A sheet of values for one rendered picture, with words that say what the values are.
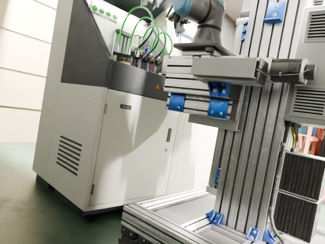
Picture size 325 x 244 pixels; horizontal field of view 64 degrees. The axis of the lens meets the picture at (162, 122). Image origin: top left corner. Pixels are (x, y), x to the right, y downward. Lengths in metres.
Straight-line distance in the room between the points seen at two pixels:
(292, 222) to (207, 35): 0.90
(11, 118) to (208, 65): 3.05
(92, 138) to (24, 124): 2.35
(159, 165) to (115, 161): 0.40
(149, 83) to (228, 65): 0.80
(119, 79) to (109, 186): 0.65
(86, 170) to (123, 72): 0.61
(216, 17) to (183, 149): 1.10
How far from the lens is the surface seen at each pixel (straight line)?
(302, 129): 5.83
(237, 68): 0.99
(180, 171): 2.08
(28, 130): 3.87
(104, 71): 1.53
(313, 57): 1.21
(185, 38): 2.45
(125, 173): 1.70
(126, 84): 1.59
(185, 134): 2.03
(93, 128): 1.55
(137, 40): 2.34
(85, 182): 1.61
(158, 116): 1.79
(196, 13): 1.24
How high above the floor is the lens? 0.71
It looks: 2 degrees down
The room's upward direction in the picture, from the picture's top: 10 degrees clockwise
